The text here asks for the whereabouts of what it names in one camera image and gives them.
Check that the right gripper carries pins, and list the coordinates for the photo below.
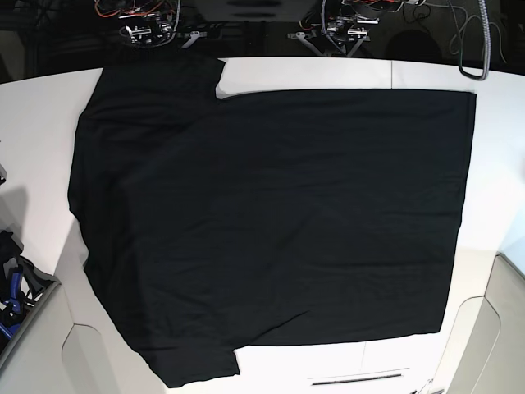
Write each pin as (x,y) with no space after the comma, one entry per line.
(147,30)

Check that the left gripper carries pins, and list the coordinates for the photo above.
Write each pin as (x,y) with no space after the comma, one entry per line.
(345,29)

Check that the black T-shirt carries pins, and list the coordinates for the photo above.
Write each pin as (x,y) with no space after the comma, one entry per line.
(281,218)

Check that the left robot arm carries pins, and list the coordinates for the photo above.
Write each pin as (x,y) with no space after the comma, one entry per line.
(373,10)

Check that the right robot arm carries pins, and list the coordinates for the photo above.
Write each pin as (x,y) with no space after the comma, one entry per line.
(128,8)

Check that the tools at bottom edge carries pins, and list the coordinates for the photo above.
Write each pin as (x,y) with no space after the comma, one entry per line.
(429,387)

